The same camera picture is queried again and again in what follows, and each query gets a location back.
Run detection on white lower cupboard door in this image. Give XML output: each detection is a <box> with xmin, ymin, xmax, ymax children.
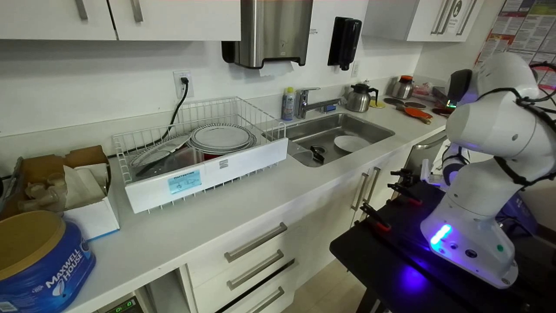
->
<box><xmin>350</xmin><ymin>148</ymin><xmax>412</xmax><ymax>229</ymax></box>
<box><xmin>299</xmin><ymin>170</ymin><xmax>371</xmax><ymax>288</ymax></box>

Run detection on white cupboard door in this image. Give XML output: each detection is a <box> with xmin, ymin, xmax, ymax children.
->
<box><xmin>108</xmin><ymin>0</ymin><xmax>242</xmax><ymax>42</ymax></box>
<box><xmin>299</xmin><ymin>170</ymin><xmax>371</xmax><ymax>288</ymax></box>
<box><xmin>350</xmin><ymin>148</ymin><xmax>412</xmax><ymax>229</ymax></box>
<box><xmin>0</xmin><ymin>0</ymin><xmax>118</xmax><ymax>41</ymax></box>

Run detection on white upper cupboard door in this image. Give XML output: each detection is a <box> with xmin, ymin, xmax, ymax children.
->
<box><xmin>0</xmin><ymin>0</ymin><xmax>118</xmax><ymax>41</ymax></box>
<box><xmin>108</xmin><ymin>0</ymin><xmax>242</xmax><ymax>42</ymax></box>

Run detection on steel sink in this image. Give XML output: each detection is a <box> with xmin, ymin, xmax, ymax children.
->
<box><xmin>284</xmin><ymin>113</ymin><xmax>396</xmax><ymax>168</ymax></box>

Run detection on spray can with yellow cap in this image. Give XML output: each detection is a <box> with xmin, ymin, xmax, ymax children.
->
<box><xmin>281</xmin><ymin>87</ymin><xmax>296</xmax><ymax>122</ymax></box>

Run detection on stack of grey-rimmed plates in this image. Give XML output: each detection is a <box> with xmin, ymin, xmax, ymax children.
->
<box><xmin>188</xmin><ymin>123</ymin><xmax>258</xmax><ymax>154</ymax></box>

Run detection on chrome tap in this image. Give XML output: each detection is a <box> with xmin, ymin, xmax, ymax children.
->
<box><xmin>296</xmin><ymin>87</ymin><xmax>342</xmax><ymax>120</ymax></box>

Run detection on white plate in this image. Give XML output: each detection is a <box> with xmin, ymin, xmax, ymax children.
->
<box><xmin>333</xmin><ymin>135</ymin><xmax>371</xmax><ymax>153</ymax></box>

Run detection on clear glass container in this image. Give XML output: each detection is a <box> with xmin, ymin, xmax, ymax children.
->
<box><xmin>162</xmin><ymin>147</ymin><xmax>205</xmax><ymax>175</ymax></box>

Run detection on white drawer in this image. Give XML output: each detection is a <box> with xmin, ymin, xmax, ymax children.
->
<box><xmin>219</xmin><ymin>265</ymin><xmax>301</xmax><ymax>313</ymax></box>
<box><xmin>186</xmin><ymin>203</ymin><xmax>301</xmax><ymax>288</ymax></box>
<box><xmin>191</xmin><ymin>242</ymin><xmax>301</xmax><ymax>313</ymax></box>

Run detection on steel paper towel dispenser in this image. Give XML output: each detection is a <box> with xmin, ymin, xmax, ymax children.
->
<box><xmin>221</xmin><ymin>0</ymin><xmax>314</xmax><ymax>77</ymax></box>

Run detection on leaning grey-rimmed plate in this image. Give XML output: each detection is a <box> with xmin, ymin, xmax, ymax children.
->
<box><xmin>130</xmin><ymin>134</ymin><xmax>192</xmax><ymax>168</ymax></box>

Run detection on black soap dispenser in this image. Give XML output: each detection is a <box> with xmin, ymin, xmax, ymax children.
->
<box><xmin>328</xmin><ymin>17</ymin><xmax>363</xmax><ymax>71</ymax></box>

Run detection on dark table tennis paddle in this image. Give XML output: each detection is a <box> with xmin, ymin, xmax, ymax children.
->
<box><xmin>383</xmin><ymin>97</ymin><xmax>427</xmax><ymax>110</ymax></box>

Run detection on steel carafe with orange lid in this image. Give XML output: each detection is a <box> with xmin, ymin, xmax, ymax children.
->
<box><xmin>391</xmin><ymin>75</ymin><xmax>415</xmax><ymax>100</ymax></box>

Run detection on orange table tennis paddle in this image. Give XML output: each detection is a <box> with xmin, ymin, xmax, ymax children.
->
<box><xmin>395</xmin><ymin>106</ymin><xmax>434</xmax><ymax>125</ymax></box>

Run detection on steel dishwasher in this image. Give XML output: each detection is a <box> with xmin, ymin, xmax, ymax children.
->
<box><xmin>391</xmin><ymin>130</ymin><xmax>449</xmax><ymax>201</ymax></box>

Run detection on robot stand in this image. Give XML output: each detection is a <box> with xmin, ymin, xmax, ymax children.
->
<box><xmin>329</xmin><ymin>179</ymin><xmax>556</xmax><ymax>313</ymax></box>

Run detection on white tissue box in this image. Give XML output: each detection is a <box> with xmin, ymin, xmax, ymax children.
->
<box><xmin>62</xmin><ymin>164</ymin><xmax>121</xmax><ymax>242</ymax></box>

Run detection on black appliance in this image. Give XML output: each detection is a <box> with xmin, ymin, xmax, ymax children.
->
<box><xmin>446</xmin><ymin>69</ymin><xmax>474</xmax><ymax>108</ymax></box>

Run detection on appliance with green display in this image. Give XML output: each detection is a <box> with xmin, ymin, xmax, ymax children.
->
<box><xmin>93</xmin><ymin>296</ymin><xmax>145</xmax><ymax>313</ymax></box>

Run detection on brown cardboard box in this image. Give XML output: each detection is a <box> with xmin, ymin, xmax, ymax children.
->
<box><xmin>0</xmin><ymin>145</ymin><xmax>112</xmax><ymax>220</ymax></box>

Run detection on blue coffee can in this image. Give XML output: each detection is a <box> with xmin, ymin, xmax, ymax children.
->
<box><xmin>0</xmin><ymin>210</ymin><xmax>96</xmax><ymax>313</ymax></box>

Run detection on white wire dish rack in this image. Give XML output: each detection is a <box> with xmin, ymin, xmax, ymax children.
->
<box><xmin>112</xmin><ymin>96</ymin><xmax>290</xmax><ymax>215</ymax></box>

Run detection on silver drawer handle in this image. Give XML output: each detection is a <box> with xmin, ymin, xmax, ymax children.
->
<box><xmin>247</xmin><ymin>286</ymin><xmax>286</xmax><ymax>313</ymax></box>
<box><xmin>226</xmin><ymin>249</ymin><xmax>285</xmax><ymax>291</ymax></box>
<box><xmin>224</xmin><ymin>222</ymin><xmax>288</xmax><ymax>263</ymax></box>

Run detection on silver lower door handle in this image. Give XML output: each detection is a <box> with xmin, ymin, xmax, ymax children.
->
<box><xmin>364</xmin><ymin>166</ymin><xmax>382</xmax><ymax>205</ymax></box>
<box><xmin>351</xmin><ymin>172</ymin><xmax>370</xmax><ymax>212</ymax></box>

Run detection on steel carafe with black handle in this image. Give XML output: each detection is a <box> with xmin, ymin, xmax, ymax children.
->
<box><xmin>346</xmin><ymin>82</ymin><xmax>380</xmax><ymax>113</ymax></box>

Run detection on black cable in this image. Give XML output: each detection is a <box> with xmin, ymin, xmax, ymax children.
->
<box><xmin>162</xmin><ymin>77</ymin><xmax>190</xmax><ymax>140</ymax></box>

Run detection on white corner wall cupboard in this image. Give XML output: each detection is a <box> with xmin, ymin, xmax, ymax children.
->
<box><xmin>362</xmin><ymin>0</ymin><xmax>485</xmax><ymax>43</ymax></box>

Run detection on wall posters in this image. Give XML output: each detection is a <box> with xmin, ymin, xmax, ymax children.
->
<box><xmin>475</xmin><ymin>0</ymin><xmax>556</xmax><ymax>90</ymax></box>

